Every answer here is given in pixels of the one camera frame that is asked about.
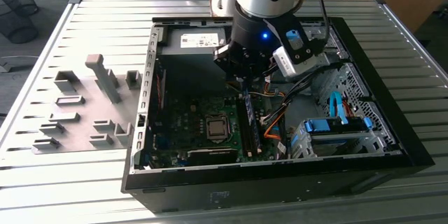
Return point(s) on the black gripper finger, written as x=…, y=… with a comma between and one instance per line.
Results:
x=231, y=58
x=260, y=64

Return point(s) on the blue RAM stick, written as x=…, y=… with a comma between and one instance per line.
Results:
x=252, y=119

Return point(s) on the black RAM slot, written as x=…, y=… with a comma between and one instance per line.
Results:
x=242, y=129

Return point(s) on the grey power supply unit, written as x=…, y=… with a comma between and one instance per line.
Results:
x=188, y=69

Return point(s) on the grey metal drive cage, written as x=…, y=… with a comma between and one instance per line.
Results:
x=338, y=43

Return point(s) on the silver CPU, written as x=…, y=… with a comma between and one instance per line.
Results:
x=216, y=128

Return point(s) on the hard disk in blue carrier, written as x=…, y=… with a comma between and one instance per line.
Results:
x=316, y=125

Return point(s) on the green motherboard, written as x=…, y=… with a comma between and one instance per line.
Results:
x=182, y=129

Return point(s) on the CPU socket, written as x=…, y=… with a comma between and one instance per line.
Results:
x=216, y=138

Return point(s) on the black graphics card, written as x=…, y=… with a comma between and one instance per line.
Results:
x=214, y=155

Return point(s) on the grey metal disk bay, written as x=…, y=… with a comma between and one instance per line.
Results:
x=371, y=142

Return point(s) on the grey parts rack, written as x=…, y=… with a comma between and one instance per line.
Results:
x=87, y=119

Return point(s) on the black PC case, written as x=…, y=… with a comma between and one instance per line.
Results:
x=244, y=190

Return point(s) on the black mesh waste bin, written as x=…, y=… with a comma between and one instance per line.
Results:
x=18, y=16

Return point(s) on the black camera bracket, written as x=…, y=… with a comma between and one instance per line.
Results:
x=280, y=27

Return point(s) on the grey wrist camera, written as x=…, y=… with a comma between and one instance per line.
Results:
x=291, y=64

